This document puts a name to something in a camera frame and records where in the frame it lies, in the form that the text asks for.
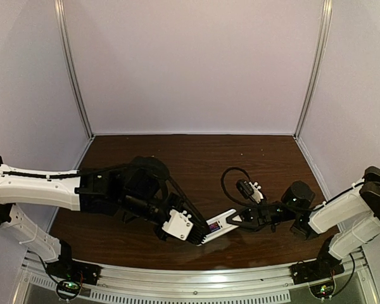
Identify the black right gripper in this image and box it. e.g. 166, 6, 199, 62
224, 199, 300, 234

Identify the white remote control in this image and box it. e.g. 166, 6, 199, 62
198, 210, 238, 246

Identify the blue red battery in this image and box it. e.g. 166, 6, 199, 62
209, 223, 220, 232

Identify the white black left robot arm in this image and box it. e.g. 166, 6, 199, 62
0, 157, 188, 281

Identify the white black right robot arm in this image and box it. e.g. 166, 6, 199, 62
226, 166, 380, 280

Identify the left circuit board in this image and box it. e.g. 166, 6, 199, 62
55, 280, 82, 301

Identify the circuit board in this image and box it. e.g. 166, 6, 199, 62
55, 280, 82, 301
308, 279, 336, 300

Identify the right circuit board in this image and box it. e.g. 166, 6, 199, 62
308, 279, 336, 300

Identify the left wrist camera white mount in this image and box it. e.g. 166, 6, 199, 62
161, 209, 209, 246

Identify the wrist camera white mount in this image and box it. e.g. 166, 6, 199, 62
236, 179, 265, 204
161, 209, 209, 246

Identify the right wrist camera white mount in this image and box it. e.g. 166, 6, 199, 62
236, 179, 265, 204

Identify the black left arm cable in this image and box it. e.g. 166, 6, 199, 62
0, 163, 210, 235

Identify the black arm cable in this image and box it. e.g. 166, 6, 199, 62
220, 167, 324, 213
0, 163, 210, 235

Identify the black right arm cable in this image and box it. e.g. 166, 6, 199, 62
220, 167, 324, 213

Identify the front aluminium rail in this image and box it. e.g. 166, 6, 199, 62
10, 250, 380, 303

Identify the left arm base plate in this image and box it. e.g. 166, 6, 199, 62
46, 260, 102, 286

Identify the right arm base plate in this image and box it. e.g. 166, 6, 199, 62
289, 259, 345, 284

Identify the right aluminium frame post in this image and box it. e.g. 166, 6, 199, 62
293, 0, 333, 141

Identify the aluminium frame post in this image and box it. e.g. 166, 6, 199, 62
54, 0, 94, 140
293, 0, 333, 141

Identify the left aluminium frame post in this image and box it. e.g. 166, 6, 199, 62
54, 0, 94, 140

